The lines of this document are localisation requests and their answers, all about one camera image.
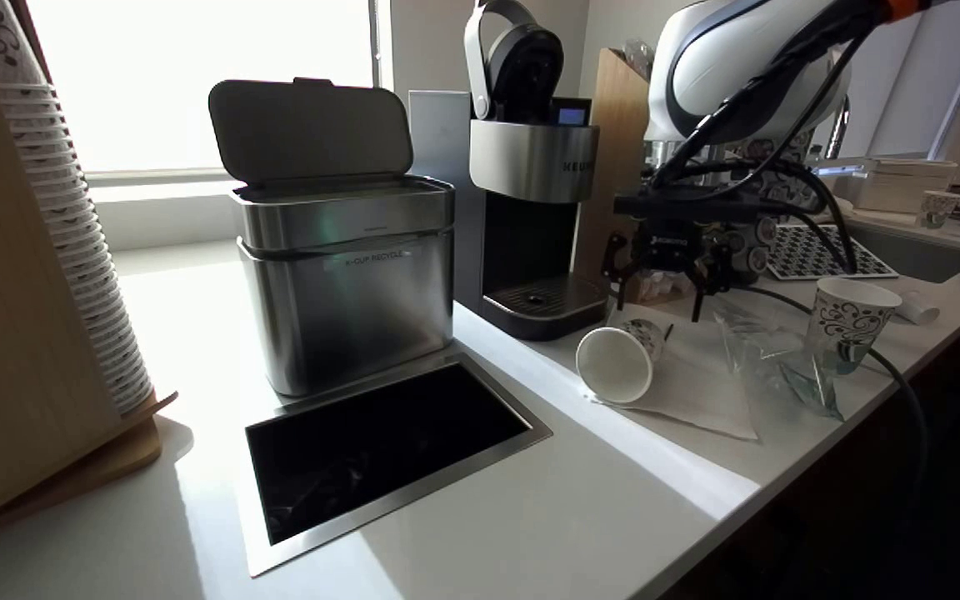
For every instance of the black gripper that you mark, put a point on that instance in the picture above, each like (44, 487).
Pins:
(693, 229)

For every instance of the patterned paper coffee cup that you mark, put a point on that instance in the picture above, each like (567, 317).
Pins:
(614, 363)
(852, 321)

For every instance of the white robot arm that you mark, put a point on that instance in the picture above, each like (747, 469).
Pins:
(736, 68)

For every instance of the small paper cup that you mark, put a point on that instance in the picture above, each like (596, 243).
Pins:
(938, 207)

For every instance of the wooden cup dispenser box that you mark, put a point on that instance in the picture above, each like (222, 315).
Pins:
(2, 336)

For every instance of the white paper napkin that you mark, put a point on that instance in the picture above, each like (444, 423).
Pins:
(701, 389)

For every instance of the wooden pod organizer rack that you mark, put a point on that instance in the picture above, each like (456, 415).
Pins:
(618, 143)

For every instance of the clear plastic bag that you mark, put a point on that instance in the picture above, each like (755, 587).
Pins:
(783, 362)

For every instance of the black white patterned mat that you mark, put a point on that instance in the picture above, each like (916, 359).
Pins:
(807, 250)

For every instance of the black silver coffee machine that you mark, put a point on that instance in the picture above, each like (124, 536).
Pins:
(526, 162)

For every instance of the white box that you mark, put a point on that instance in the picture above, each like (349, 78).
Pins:
(903, 185)

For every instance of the grey sink basin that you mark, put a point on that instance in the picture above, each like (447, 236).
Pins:
(926, 255)

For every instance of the stainless steel lidded bin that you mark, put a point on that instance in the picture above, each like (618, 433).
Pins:
(349, 300)

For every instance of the steel framed counter chute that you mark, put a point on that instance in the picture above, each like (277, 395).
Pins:
(383, 443)

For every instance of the bright window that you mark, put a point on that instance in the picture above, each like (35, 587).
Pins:
(202, 78)

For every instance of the tall stack of paper cups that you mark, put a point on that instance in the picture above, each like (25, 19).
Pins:
(68, 243)

